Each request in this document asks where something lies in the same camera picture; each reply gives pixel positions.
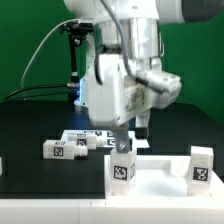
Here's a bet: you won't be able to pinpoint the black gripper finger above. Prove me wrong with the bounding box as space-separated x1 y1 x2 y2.
112 126 131 154
135 111 150 139

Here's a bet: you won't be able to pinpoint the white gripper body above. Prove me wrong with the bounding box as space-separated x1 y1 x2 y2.
88 54 182 127

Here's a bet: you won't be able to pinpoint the white square table top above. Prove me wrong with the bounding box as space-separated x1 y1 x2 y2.
104 154 224 200

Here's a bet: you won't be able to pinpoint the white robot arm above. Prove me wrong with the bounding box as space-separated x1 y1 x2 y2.
64 0 224 153

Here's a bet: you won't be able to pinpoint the white front fence bar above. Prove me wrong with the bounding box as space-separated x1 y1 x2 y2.
0 198 224 224

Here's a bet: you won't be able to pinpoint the white left fence piece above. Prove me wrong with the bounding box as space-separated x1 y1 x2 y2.
0 157 3 177

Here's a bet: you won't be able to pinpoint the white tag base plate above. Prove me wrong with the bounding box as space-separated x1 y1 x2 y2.
61 130 150 149

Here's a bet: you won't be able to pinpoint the black cables on table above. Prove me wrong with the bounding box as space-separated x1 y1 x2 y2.
0 84 73 104

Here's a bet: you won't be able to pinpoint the grey camera cable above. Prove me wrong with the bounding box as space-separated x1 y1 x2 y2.
20 18 80 90

